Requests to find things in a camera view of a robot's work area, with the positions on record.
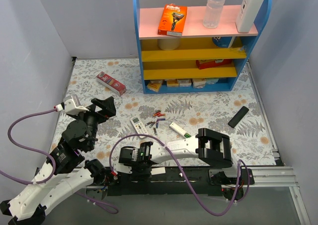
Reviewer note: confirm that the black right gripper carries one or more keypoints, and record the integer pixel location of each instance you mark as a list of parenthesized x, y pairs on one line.
[(203, 148)]

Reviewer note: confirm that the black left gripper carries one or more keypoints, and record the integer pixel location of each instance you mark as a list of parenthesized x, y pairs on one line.
[(100, 110)]

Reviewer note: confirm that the white slim battery cover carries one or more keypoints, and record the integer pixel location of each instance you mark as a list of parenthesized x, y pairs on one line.
[(158, 170)]

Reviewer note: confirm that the white slim remote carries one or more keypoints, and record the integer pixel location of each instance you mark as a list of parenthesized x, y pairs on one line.
[(178, 129)]

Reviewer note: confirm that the black slim remote control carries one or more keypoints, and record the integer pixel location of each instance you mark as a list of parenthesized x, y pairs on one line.
[(238, 117)]

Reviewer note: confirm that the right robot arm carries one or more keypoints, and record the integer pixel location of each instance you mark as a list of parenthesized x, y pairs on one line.
[(211, 147)]

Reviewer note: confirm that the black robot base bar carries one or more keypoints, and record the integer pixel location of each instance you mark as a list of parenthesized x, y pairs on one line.
[(204, 180)]

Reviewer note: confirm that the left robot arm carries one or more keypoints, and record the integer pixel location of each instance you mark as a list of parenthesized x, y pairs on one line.
[(65, 170)]

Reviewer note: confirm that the small white remote control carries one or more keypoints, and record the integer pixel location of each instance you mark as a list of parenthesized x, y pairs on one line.
[(139, 126)]

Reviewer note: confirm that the red white toothpaste box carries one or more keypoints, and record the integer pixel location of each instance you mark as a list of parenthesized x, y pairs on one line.
[(111, 83)]

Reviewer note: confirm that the yellow sponge pack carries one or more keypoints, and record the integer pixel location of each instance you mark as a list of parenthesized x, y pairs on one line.
[(154, 85)]

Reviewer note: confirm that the red snack box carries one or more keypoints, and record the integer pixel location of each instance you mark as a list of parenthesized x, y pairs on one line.
[(206, 64)]

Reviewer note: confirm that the orange razor box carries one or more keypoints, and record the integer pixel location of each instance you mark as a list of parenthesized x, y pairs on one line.
[(172, 20)]

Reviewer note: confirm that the blue yellow wooden shelf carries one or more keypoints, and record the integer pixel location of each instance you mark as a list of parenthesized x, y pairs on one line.
[(195, 44)]

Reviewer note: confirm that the blue paper cup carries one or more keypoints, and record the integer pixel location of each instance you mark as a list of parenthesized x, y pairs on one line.
[(223, 42)]

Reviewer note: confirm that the clear plastic bottle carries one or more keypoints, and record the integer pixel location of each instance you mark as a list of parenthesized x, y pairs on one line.
[(213, 13)]

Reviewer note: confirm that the white plastic bottle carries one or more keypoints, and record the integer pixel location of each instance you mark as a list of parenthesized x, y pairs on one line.
[(247, 14)]

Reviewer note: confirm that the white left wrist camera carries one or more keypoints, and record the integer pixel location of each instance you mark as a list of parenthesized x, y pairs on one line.
[(71, 105)]

